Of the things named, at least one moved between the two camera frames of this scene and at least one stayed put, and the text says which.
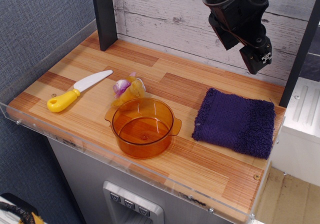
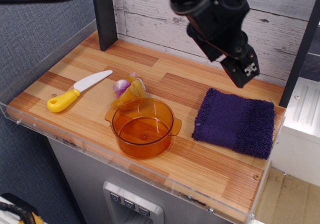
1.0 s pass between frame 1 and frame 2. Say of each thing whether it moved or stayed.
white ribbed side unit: stayed
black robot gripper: moved
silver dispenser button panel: stayed
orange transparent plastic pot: stayed
